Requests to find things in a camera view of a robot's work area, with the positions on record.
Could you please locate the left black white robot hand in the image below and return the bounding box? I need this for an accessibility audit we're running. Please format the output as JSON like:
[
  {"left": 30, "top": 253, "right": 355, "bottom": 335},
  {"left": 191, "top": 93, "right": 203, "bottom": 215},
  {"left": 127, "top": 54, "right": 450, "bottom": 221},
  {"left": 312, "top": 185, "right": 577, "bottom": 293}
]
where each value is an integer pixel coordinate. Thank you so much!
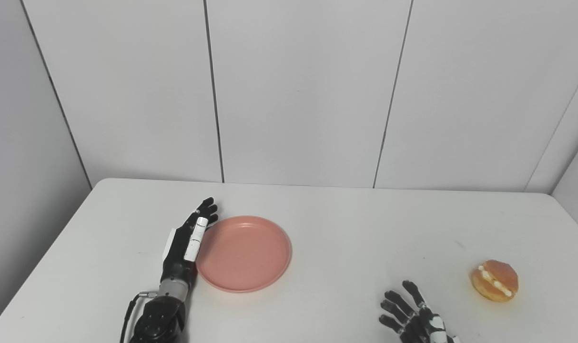
[{"left": 160, "top": 197, "right": 219, "bottom": 285}]

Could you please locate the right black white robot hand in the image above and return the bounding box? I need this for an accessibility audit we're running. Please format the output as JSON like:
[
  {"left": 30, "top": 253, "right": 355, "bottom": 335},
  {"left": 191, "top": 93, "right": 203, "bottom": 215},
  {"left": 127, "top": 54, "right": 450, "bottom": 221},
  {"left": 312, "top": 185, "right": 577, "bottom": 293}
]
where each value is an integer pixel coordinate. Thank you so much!
[{"left": 379, "top": 280, "right": 461, "bottom": 343}]

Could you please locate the cream puff pastry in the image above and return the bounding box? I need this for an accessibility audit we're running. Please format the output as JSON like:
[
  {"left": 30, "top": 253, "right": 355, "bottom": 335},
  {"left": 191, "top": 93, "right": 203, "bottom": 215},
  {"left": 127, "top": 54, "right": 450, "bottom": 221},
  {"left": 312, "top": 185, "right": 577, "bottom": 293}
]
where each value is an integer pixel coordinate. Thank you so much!
[{"left": 470, "top": 260, "right": 519, "bottom": 303}]

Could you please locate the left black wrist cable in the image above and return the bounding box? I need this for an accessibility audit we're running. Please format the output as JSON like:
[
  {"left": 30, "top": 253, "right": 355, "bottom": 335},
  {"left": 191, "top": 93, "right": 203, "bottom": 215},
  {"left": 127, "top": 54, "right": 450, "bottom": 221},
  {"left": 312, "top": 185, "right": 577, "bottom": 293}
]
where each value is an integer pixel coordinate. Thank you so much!
[{"left": 120, "top": 292, "right": 158, "bottom": 343}]

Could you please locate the pink round plate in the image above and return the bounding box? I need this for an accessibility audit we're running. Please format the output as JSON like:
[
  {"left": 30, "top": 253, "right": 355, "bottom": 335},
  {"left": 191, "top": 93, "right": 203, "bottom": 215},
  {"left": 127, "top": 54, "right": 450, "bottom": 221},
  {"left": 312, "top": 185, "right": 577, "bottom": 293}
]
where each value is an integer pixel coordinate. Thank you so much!
[{"left": 195, "top": 216, "right": 293, "bottom": 293}]

